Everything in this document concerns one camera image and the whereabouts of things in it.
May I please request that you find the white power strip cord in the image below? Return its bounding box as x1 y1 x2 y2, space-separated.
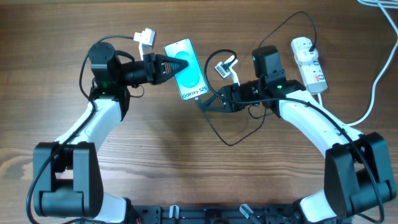
317 0 398 128

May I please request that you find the white power strip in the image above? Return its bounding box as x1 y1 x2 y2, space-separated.
291 37 328 95

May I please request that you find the white USB charger plug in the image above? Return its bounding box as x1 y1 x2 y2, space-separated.
294 49 318 66

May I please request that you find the smartphone with turquoise screen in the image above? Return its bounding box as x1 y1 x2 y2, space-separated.
164 38 208 101

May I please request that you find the black USB charging cable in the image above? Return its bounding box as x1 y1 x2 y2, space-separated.
194 11 318 147

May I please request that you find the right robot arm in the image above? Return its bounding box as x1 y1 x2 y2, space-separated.
212 45 397 223

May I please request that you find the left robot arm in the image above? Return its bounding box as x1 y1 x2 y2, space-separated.
26 40 188 223

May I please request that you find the right camera black cable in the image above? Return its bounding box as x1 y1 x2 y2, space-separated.
203 49 386 224

